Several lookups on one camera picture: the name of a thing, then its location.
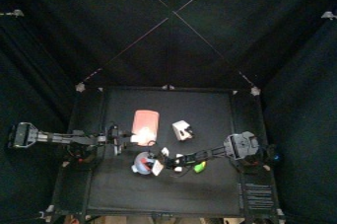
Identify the white rice toy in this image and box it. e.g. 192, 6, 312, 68
131, 133, 153, 147

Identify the red rectangular plate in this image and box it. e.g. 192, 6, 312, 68
131, 110, 161, 147

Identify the grey blue bowl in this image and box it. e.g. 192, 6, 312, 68
131, 151, 159, 176

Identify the green toy vegetable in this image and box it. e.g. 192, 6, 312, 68
193, 161, 208, 174

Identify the white toy box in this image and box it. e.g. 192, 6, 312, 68
171, 119, 195, 142

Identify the silver cloth clamp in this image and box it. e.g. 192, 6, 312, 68
320, 11, 337, 21
4, 9, 27, 18

